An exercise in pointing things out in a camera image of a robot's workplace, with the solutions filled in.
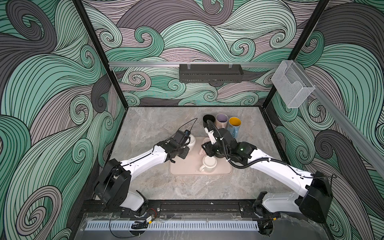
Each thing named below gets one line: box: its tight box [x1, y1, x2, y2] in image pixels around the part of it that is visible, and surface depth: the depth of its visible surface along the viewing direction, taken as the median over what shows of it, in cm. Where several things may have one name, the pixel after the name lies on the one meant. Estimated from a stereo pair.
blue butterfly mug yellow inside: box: [227, 116, 242, 139], surface depth 99 cm
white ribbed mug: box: [184, 134, 196, 153], surface depth 88 cm
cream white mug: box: [199, 155, 218, 173], surface depth 83 cm
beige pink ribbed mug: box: [215, 113, 229, 129], surface depth 100 cm
